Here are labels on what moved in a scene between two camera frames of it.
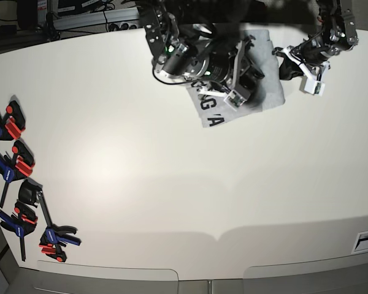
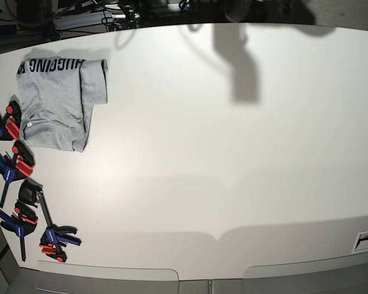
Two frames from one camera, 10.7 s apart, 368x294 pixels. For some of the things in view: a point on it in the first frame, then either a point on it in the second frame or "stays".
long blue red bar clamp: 55,236 stays
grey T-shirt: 212,109 to 56,95
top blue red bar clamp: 11,125 stays
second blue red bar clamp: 21,165 stays
